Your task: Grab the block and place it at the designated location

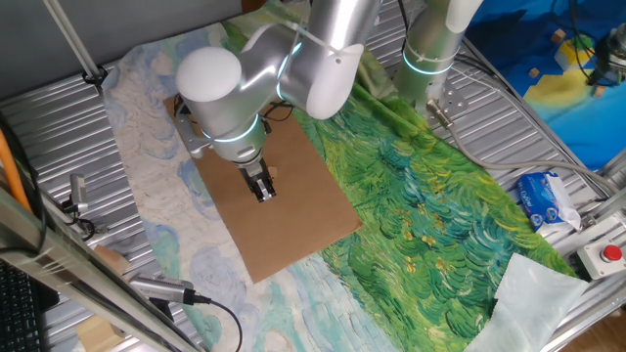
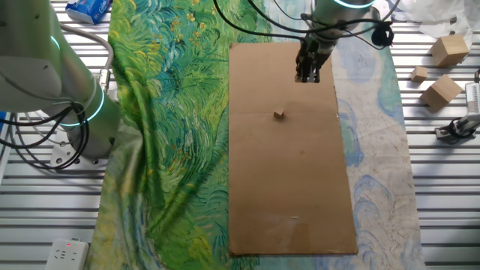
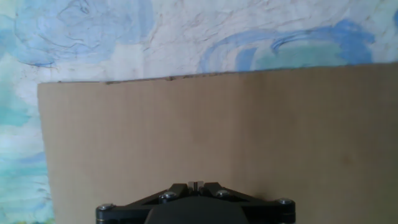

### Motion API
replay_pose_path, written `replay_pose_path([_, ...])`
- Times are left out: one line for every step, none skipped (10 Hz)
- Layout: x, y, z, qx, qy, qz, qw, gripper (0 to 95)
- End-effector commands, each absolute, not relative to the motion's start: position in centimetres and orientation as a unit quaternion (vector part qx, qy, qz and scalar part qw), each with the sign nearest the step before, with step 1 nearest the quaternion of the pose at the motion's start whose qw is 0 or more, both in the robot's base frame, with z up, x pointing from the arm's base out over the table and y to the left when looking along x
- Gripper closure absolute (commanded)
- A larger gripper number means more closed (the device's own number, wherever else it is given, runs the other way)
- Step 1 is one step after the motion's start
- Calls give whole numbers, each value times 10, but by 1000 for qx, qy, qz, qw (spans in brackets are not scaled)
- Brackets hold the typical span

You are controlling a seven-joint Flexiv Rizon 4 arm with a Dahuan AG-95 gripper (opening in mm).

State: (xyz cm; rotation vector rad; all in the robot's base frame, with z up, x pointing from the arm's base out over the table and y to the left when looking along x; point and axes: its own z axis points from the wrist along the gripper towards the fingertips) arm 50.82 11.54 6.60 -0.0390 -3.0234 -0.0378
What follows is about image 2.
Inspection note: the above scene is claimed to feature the thick grey cable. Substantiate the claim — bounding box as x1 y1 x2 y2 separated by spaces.
59 22 116 95

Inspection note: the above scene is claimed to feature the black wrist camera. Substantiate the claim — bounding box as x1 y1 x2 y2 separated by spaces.
298 37 311 57

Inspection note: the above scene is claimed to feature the white crumpled plastic sheet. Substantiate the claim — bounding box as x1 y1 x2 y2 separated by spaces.
389 0 476 38

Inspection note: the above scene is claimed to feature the black camera cable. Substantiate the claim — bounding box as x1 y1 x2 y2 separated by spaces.
212 0 305 41

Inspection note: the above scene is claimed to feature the white power strip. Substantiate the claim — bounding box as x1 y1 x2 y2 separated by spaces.
44 238 90 270

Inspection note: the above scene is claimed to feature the silver ribbed depth camera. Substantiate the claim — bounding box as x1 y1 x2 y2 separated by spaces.
464 81 480 114

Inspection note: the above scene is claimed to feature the silver camera mount bracket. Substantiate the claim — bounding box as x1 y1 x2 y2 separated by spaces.
434 112 480 146

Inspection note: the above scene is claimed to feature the small wooden cube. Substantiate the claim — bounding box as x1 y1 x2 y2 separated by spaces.
410 65 429 84

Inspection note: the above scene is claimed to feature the brown cardboard sheet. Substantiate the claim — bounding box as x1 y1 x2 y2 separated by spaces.
227 41 359 257

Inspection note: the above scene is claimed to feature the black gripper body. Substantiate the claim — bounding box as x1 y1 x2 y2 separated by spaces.
295 39 337 68

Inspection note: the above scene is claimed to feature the green blue painted cloth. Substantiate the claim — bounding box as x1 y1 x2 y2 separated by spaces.
84 0 427 270

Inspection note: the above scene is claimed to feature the large wooden cube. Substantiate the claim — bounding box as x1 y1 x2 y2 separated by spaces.
429 34 471 68

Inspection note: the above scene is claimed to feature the black cable with coil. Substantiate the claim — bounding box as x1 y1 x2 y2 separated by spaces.
247 0 395 48

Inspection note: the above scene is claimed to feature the medium wooden block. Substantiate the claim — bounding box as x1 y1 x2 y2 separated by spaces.
419 73 464 113

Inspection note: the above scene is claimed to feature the black cable bundle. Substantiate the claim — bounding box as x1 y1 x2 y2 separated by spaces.
0 103 91 170

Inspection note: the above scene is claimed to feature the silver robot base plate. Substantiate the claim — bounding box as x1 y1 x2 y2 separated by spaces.
50 127 110 170

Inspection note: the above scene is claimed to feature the blue tissue pack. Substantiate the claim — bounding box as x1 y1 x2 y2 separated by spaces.
65 0 113 26

